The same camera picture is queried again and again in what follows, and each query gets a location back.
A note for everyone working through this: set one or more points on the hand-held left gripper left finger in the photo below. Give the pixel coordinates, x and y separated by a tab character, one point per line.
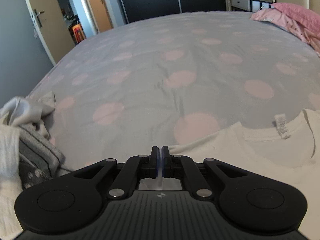
155	161

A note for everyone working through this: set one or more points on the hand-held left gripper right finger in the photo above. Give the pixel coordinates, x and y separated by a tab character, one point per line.
164	161

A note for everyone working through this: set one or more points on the white t-shirt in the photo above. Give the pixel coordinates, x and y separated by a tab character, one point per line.
262	160

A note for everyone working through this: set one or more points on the bed with dotted grey sheet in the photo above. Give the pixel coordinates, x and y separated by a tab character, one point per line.
155	62

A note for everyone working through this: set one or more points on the grey striped garment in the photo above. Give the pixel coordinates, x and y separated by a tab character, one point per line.
37	155

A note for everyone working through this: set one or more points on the plain white garment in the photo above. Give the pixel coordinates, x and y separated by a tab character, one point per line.
22	110

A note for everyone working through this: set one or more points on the white crinkled muslin garment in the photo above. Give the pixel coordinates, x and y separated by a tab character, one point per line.
7	160

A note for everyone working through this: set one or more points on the wooden hallway door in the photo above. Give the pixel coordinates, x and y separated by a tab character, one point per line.
93	5

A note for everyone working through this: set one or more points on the white bedside dresser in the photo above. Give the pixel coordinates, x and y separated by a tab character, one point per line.
241	3

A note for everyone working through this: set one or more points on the pink patterned garment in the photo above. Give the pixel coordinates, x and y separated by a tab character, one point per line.
282	21

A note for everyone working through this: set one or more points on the beige room door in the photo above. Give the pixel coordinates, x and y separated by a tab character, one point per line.
47	10

